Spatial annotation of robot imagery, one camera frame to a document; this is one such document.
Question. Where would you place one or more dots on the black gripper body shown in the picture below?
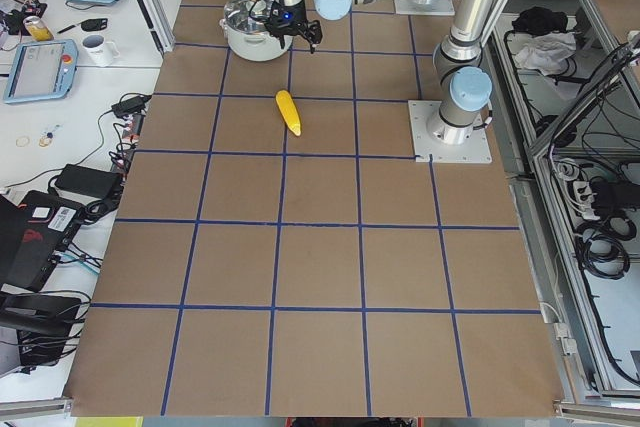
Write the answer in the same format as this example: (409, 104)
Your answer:
(296, 11)

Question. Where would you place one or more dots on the yellow corn cob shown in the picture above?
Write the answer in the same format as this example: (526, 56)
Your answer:
(289, 112)

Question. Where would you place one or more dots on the glass pot lid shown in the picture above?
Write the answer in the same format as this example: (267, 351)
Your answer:
(247, 16)

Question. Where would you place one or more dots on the pale green steel pot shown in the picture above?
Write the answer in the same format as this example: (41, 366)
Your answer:
(254, 47)

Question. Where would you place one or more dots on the black power adapter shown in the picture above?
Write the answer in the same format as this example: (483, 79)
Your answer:
(133, 105)

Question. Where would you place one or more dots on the white mug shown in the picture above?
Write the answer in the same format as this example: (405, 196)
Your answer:
(101, 51)

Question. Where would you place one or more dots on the black cloth bundle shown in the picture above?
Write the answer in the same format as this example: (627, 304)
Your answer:
(539, 21)

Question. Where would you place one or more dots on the white cloth bundle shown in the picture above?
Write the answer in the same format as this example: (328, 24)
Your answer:
(547, 54)

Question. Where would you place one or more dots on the blue teach pendant near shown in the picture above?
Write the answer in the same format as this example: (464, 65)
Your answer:
(41, 71)

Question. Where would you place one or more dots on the black power brick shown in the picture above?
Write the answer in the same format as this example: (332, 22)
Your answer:
(89, 182)

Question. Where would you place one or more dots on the black laptop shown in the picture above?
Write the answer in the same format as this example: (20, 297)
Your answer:
(33, 233)

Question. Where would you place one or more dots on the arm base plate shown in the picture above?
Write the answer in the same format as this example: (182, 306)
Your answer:
(439, 8)
(438, 142)

